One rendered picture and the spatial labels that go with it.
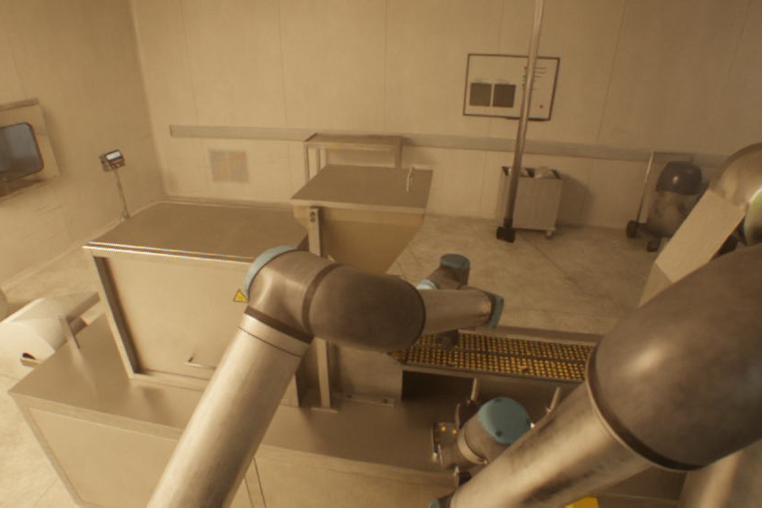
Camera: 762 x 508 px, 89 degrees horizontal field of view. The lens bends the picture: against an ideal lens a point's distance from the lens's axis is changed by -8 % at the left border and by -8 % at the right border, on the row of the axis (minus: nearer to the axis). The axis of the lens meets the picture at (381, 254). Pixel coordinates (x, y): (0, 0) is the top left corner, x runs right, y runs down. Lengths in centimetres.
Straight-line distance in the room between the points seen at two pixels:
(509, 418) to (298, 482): 87
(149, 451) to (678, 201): 475
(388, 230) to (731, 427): 89
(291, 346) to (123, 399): 114
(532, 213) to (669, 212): 138
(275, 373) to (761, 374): 54
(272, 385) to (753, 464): 55
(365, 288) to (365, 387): 93
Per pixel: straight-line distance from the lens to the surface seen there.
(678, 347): 33
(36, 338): 224
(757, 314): 33
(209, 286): 135
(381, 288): 59
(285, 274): 63
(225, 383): 65
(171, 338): 157
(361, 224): 109
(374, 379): 145
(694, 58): 539
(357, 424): 143
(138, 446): 176
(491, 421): 82
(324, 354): 132
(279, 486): 158
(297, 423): 145
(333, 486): 149
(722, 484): 51
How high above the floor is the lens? 189
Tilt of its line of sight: 27 degrees down
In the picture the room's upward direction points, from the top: 1 degrees clockwise
